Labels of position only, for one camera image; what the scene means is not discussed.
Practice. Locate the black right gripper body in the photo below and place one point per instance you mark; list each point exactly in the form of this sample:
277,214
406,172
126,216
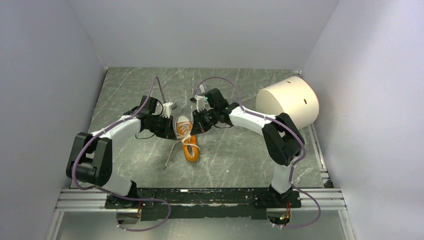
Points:
211,113

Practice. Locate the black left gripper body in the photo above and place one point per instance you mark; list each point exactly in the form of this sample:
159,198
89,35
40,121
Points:
158,124

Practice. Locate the orange canvas sneaker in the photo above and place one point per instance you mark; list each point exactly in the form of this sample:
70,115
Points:
183,127

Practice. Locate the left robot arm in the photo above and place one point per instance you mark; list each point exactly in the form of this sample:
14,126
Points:
92,154

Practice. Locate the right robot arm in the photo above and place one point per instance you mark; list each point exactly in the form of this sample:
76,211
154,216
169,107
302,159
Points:
283,141

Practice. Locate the small tape roll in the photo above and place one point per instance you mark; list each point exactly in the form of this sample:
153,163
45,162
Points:
202,88

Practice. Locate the white cylindrical container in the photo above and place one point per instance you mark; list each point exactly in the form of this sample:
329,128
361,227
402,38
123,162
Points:
292,96

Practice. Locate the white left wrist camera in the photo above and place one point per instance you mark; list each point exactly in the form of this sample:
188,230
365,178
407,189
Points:
167,108

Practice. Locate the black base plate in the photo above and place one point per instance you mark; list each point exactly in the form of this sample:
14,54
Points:
198,203

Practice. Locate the aluminium frame rail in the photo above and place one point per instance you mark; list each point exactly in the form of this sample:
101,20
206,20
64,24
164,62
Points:
231,158

